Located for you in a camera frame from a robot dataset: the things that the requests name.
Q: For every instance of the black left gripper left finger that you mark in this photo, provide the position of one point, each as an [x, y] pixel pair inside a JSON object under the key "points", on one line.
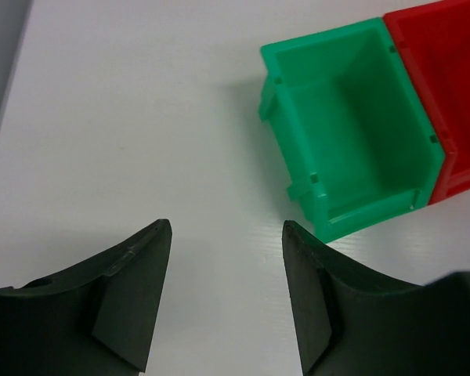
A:
{"points": [[96, 317]]}

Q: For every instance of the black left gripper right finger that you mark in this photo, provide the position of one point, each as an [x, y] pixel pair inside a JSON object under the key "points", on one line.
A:
{"points": [[352, 320]]}

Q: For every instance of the green plastic bin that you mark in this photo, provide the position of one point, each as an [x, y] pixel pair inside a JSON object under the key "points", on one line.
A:
{"points": [[357, 142]]}

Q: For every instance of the red plastic bin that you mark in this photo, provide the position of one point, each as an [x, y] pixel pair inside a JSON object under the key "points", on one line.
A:
{"points": [[433, 40]]}

